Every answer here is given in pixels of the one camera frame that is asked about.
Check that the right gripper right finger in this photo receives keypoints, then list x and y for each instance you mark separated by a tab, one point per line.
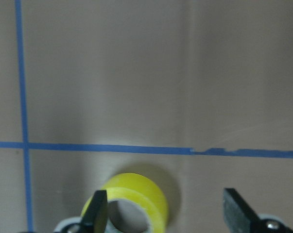
239	217

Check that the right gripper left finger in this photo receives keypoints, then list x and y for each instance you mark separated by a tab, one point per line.
94	218

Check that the yellow tape roll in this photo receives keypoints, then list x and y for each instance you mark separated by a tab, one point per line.
144	194

